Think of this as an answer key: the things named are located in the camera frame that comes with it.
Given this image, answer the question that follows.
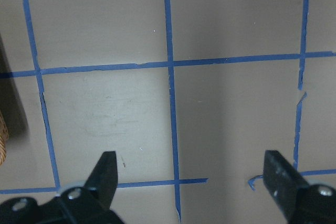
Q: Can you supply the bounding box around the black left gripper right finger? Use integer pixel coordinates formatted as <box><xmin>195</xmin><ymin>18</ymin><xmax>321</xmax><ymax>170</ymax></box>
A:
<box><xmin>263</xmin><ymin>150</ymin><xmax>310</xmax><ymax>219</ymax></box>

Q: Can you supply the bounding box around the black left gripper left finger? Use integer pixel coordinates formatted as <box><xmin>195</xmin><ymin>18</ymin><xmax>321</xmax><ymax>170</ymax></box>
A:
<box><xmin>84</xmin><ymin>151</ymin><xmax>117</xmax><ymax>209</ymax></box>

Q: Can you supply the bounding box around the brown wicker basket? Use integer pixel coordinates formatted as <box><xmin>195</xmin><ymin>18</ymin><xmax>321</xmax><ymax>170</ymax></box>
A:
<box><xmin>0</xmin><ymin>113</ymin><xmax>9</xmax><ymax>165</ymax></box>

